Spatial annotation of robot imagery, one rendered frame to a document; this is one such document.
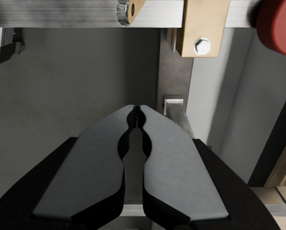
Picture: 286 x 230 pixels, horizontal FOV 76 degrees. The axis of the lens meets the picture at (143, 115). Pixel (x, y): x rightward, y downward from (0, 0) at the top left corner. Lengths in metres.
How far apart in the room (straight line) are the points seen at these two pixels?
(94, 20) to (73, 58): 0.97
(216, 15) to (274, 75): 0.25
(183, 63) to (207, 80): 0.14
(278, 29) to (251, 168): 0.38
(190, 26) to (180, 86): 0.23
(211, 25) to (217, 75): 0.32
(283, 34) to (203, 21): 0.08
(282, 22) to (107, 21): 0.19
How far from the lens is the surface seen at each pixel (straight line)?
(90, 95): 1.29
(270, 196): 0.36
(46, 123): 1.53
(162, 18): 0.26
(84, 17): 0.27
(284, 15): 0.25
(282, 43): 0.26
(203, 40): 0.25
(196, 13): 0.25
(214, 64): 0.55
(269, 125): 0.49
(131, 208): 0.30
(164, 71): 0.44
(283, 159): 0.42
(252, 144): 0.54
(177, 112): 0.41
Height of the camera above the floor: 1.12
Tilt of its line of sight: 58 degrees down
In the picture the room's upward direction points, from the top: 180 degrees clockwise
